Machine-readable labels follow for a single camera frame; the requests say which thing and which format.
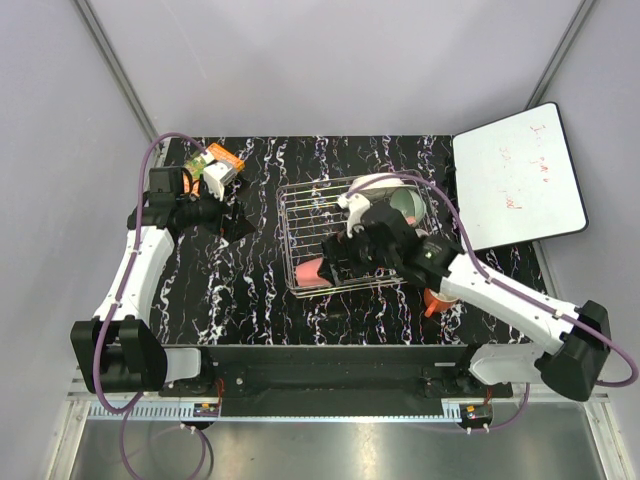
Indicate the white board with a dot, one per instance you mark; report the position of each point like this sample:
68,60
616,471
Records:
516,180

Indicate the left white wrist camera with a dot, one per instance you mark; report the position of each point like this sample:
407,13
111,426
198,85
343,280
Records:
222,167

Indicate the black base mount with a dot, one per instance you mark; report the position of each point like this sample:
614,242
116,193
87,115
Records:
336,381

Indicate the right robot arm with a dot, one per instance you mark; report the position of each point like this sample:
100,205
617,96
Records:
568,344

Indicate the orange mug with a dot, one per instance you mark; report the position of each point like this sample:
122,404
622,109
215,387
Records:
437,302

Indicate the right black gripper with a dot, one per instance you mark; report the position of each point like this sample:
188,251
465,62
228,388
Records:
336,250

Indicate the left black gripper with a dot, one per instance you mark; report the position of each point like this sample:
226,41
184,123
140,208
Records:
238,224

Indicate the white scalloped plate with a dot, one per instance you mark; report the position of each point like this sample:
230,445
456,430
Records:
376,182

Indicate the wire dish rack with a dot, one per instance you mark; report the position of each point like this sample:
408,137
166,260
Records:
308,213

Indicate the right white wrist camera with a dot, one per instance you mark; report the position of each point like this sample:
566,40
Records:
357,205

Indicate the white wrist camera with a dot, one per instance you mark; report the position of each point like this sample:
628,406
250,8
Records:
222,167
357,205

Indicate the pink plastic cup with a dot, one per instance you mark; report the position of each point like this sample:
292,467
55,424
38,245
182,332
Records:
306,274

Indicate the aluminium rail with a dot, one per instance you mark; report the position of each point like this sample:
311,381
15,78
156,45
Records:
153,405

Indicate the orange book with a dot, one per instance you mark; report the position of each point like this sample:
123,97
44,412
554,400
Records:
192,174

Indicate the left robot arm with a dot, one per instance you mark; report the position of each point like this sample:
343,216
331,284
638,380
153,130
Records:
115,349

